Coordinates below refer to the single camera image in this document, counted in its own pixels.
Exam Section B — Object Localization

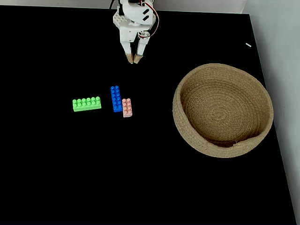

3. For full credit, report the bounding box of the woven rope basket tray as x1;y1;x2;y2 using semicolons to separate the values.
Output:
172;63;274;158

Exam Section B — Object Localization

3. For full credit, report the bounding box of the pink lego block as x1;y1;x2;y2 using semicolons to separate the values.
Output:
121;97;133;118

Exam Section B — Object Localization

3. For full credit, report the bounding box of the green lego block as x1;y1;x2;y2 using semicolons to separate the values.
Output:
72;96;102;113

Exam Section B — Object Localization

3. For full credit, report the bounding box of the blue lego block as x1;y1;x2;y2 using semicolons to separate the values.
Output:
110;85;123;113

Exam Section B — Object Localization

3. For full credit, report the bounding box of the red and black gripper cable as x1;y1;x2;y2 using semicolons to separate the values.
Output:
138;1;160;38

